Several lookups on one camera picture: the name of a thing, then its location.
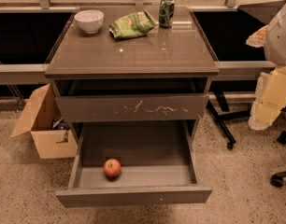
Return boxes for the green soda can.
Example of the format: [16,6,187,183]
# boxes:
[159,0,175,28]

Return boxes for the cardboard box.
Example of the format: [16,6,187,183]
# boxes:
[11,84,78,159]

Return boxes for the white ceramic bowl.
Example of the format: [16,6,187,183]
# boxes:
[74,10,104,34]

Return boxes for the open middle drawer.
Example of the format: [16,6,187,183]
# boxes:
[56,120,211,207]

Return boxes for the green chip bag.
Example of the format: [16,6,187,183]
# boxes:
[109,11,155,39]

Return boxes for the grey top drawer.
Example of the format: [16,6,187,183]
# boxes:
[55,79,210,123]

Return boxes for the black table with legs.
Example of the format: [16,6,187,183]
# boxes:
[196,0,286,149]

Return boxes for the red apple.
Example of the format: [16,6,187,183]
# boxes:
[104,159,122,177]

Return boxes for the black office chair base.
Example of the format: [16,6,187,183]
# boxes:
[269,105,286,189]

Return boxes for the grey drawer cabinet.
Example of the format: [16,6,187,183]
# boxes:
[44,6,220,143]

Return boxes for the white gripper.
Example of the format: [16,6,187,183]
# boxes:
[246,4,286,131]

